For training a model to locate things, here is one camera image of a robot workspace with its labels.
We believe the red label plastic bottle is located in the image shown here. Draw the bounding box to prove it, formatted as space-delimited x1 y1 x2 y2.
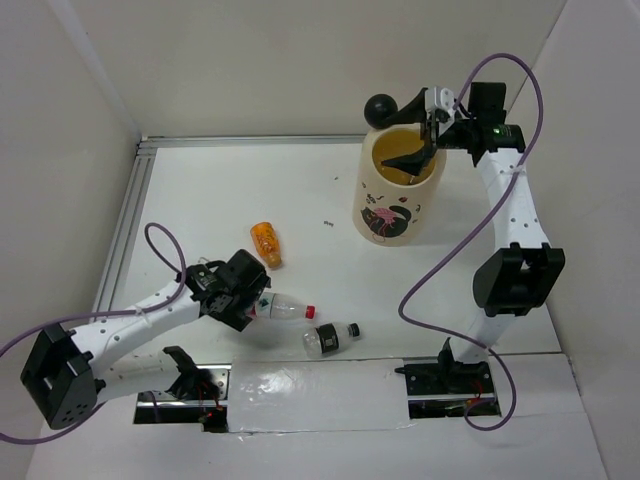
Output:
248 292 316 320

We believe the small orange plastic bottle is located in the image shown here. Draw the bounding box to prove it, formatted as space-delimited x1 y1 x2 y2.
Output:
250 222 282 269

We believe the black label small bottle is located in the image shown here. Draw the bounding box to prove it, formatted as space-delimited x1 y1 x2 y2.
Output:
302 322 361 359

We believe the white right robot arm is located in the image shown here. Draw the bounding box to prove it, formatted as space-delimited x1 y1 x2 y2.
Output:
364 82 565 392

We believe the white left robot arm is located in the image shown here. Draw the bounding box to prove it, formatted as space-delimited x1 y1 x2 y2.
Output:
21 249 271 430

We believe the cream bin with black ears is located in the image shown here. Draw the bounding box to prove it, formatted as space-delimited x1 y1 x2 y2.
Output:
352 94 447 247

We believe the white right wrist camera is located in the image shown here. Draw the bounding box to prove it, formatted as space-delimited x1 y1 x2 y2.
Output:
424 86 455 122

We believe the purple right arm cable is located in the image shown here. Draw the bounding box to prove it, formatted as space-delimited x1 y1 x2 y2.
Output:
398 52 546 432

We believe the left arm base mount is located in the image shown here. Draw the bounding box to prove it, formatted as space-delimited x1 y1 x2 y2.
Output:
133 364 231 434

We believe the aluminium frame rail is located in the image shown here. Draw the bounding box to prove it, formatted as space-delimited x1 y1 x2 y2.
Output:
77 133 371 364

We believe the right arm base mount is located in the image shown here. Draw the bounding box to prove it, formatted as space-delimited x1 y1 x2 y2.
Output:
394 339 501 419

